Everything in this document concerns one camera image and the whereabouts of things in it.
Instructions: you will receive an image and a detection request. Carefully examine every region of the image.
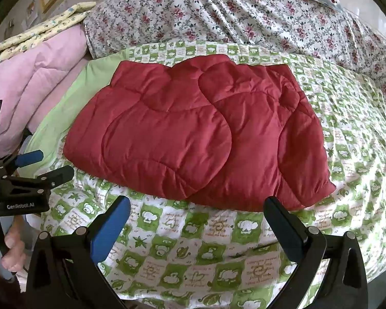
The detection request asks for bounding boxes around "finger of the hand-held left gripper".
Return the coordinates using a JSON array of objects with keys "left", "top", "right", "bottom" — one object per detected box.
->
[
  {"left": 14, "top": 150, "right": 45, "bottom": 170},
  {"left": 35, "top": 165, "right": 75, "bottom": 188}
]

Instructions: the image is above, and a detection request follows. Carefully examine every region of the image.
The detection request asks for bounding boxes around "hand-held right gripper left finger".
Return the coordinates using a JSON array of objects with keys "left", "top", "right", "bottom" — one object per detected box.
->
[{"left": 26, "top": 195, "right": 132, "bottom": 309}]

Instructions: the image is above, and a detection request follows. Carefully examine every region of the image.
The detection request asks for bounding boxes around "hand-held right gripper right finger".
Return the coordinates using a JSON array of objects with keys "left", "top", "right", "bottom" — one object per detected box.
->
[{"left": 264, "top": 196, "right": 369, "bottom": 309}]

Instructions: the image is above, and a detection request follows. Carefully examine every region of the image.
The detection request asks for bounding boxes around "red quilted jacket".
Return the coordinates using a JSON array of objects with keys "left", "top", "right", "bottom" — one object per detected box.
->
[{"left": 63, "top": 54, "right": 337, "bottom": 212}]

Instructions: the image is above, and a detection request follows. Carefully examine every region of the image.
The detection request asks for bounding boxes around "person's left forearm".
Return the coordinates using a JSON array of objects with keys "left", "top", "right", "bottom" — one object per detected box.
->
[{"left": 0, "top": 269, "right": 26, "bottom": 309}]

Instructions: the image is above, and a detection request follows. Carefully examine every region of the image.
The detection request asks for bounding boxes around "pink quilt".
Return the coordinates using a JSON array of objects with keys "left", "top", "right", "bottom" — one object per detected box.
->
[{"left": 0, "top": 24, "right": 94, "bottom": 159}]

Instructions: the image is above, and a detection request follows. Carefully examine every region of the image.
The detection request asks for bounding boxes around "green checkered blanket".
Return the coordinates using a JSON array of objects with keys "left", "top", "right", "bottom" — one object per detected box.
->
[{"left": 24, "top": 40, "right": 386, "bottom": 309}]

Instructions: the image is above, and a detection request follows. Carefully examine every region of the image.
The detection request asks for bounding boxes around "yellow patterned cloth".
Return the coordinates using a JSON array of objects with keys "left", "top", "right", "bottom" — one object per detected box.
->
[{"left": 0, "top": 2, "right": 97, "bottom": 67}]

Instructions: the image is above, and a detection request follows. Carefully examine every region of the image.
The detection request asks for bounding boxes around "floral print quilt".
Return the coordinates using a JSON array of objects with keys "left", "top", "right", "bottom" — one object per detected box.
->
[{"left": 83, "top": 0, "right": 386, "bottom": 121}]

